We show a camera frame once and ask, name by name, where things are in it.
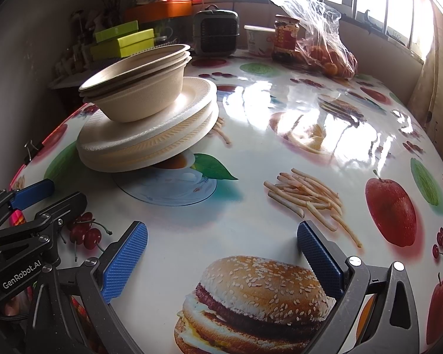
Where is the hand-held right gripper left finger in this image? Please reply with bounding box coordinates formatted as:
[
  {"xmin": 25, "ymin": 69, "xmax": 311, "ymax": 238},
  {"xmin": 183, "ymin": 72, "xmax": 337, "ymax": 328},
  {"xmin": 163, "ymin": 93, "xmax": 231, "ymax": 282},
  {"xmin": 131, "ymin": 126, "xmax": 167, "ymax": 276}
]
[{"xmin": 26, "ymin": 220, "xmax": 149, "ymax": 354}]

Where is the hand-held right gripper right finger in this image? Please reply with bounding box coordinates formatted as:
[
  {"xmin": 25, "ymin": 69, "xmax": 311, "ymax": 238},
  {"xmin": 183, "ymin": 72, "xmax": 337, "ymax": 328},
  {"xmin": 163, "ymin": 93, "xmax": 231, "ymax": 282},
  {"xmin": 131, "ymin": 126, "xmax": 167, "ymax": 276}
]
[{"xmin": 296, "ymin": 220, "xmax": 419, "ymax": 354}]

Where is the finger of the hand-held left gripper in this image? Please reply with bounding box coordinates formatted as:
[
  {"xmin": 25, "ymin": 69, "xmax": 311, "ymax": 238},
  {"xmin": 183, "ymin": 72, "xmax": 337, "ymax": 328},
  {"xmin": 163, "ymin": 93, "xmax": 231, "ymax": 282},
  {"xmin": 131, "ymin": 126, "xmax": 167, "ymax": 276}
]
[
  {"xmin": 0, "ymin": 179, "xmax": 56, "ymax": 226},
  {"xmin": 33, "ymin": 192, "xmax": 88, "ymax": 237}
]

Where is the smooth white paper plate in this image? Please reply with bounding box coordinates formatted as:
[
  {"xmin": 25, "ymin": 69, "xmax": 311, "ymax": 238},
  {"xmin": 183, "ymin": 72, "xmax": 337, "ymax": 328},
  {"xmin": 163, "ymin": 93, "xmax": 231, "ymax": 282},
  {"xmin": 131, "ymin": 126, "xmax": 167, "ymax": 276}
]
[{"xmin": 79, "ymin": 114, "xmax": 221, "ymax": 173}]

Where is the small beige paper bowl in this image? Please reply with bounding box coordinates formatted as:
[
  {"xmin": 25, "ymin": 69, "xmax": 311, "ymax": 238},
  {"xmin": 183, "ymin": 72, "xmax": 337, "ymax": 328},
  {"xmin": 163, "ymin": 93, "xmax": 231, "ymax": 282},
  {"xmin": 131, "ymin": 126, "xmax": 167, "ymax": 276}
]
[{"xmin": 79, "ymin": 43, "xmax": 190, "ymax": 93}]

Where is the large ribbed white paper plate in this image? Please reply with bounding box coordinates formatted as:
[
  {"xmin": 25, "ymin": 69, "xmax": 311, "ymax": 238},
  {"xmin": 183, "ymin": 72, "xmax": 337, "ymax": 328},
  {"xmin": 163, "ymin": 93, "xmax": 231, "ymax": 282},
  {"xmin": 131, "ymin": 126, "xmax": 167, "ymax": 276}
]
[{"xmin": 77, "ymin": 77, "xmax": 218, "ymax": 144}]

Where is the wide beige paper bowl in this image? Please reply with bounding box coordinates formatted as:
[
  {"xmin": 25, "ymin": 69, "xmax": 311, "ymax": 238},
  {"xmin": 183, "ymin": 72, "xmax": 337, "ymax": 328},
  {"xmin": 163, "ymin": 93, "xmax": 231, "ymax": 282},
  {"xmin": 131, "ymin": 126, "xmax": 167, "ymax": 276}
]
[{"xmin": 82, "ymin": 52, "xmax": 192, "ymax": 99}]

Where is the black binder clip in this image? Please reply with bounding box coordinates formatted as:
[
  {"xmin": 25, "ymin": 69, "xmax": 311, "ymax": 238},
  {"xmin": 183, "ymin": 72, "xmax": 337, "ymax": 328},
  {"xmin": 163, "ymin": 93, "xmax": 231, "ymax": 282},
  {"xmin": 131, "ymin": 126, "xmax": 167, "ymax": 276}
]
[{"xmin": 23, "ymin": 140, "xmax": 45, "ymax": 163}]

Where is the food print tablecloth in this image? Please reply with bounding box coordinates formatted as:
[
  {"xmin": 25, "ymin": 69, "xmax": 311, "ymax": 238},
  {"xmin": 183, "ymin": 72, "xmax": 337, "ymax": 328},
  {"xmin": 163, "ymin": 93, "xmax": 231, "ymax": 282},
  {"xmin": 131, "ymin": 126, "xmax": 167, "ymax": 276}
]
[{"xmin": 9, "ymin": 50, "xmax": 443, "ymax": 354}]

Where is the cluster of small ornaments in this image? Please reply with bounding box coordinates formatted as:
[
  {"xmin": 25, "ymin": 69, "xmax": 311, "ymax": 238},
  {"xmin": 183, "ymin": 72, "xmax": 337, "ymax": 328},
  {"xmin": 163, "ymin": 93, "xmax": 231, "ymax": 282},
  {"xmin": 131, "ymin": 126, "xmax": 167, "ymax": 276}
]
[{"xmin": 55, "ymin": 10, "xmax": 97, "ymax": 79}]

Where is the large green box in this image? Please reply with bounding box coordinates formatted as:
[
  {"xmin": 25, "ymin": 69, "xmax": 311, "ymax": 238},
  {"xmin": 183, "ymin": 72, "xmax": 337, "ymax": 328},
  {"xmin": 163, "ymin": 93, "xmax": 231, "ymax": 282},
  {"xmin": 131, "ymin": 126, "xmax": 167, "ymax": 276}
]
[{"xmin": 90, "ymin": 29, "xmax": 155, "ymax": 60}]

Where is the flat green box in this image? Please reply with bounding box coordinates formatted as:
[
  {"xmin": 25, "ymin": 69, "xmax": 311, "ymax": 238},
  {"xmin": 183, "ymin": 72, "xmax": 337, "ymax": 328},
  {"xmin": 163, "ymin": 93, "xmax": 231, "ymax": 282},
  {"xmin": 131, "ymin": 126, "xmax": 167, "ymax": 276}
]
[{"xmin": 94, "ymin": 20, "xmax": 139, "ymax": 44}]

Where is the clear bag of oranges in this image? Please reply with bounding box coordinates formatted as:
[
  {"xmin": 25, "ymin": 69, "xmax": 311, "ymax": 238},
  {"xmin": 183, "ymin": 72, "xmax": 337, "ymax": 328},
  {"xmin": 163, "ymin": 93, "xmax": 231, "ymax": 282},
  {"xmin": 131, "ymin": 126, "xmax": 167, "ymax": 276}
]
[{"xmin": 277, "ymin": 0, "xmax": 359, "ymax": 80}]

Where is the orange box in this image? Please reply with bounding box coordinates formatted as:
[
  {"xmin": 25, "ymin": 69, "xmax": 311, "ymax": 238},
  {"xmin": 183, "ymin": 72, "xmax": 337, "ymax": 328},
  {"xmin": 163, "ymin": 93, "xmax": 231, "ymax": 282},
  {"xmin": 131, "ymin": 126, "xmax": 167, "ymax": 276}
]
[{"xmin": 125, "ymin": 0, "xmax": 193, "ymax": 27}]

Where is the glass jar with red label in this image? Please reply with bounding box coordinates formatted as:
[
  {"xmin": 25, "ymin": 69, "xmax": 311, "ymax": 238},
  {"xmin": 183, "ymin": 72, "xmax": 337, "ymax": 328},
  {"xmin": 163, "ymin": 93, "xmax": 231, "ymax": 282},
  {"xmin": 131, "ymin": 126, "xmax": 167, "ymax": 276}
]
[{"xmin": 271, "ymin": 15, "xmax": 301, "ymax": 63}]

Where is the grey desk heater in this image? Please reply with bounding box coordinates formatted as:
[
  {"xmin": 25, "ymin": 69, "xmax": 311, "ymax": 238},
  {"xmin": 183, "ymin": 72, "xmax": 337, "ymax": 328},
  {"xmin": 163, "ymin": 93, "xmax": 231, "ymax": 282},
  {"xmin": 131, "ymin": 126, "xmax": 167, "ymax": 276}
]
[{"xmin": 192, "ymin": 5, "xmax": 240, "ymax": 57}]

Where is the white plastic tub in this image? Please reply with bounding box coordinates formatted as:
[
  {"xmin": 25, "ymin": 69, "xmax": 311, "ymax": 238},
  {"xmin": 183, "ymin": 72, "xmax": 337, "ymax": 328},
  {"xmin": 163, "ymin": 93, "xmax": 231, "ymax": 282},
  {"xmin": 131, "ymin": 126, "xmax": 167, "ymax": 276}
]
[{"xmin": 244, "ymin": 24, "xmax": 276, "ymax": 57}]

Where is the dotted cream curtain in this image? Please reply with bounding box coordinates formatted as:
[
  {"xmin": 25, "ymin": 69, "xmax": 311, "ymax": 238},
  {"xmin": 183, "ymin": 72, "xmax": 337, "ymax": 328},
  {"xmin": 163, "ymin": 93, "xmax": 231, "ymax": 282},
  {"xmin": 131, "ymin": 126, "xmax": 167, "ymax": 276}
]
[{"xmin": 406, "ymin": 0, "xmax": 443, "ymax": 127}]

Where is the small dark object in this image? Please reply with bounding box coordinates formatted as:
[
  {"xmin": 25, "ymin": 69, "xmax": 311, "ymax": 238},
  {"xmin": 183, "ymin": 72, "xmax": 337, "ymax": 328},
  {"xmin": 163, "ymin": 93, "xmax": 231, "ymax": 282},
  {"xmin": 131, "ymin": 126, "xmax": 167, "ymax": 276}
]
[{"xmin": 362, "ymin": 9, "xmax": 378, "ymax": 29}]

